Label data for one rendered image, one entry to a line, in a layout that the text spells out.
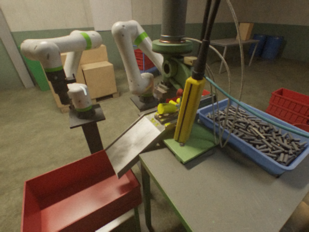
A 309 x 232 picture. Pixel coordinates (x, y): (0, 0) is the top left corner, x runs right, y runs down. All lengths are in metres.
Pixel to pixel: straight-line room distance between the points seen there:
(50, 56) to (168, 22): 0.58
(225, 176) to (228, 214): 0.18
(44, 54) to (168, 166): 0.81
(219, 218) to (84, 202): 0.87
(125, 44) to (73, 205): 1.13
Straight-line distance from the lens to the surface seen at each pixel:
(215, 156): 0.92
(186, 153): 0.83
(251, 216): 0.79
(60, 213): 1.29
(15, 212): 2.21
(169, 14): 0.81
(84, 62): 3.53
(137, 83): 1.17
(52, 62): 0.93
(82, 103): 1.23
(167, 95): 0.89
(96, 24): 5.21
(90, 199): 1.26
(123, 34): 1.13
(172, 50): 0.77
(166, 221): 1.71
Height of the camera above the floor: 1.60
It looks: 34 degrees down
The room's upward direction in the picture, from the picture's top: straight up
